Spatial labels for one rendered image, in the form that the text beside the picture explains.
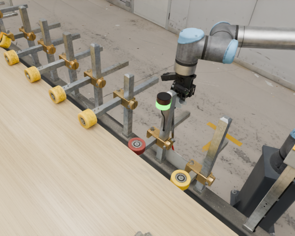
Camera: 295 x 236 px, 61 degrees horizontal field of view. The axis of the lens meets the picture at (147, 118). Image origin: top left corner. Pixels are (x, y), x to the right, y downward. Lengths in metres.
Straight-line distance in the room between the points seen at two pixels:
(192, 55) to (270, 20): 2.67
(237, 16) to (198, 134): 1.86
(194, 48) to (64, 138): 0.68
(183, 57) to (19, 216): 0.81
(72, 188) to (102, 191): 0.11
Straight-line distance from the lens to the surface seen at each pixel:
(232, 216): 1.26
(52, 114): 1.32
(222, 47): 0.97
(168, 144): 1.20
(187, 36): 0.95
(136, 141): 1.14
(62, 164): 1.09
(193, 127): 2.60
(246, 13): 3.72
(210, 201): 1.26
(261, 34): 1.12
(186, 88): 1.06
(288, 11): 3.51
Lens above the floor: 1.75
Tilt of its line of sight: 42 degrees down
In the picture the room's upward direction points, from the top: 6 degrees clockwise
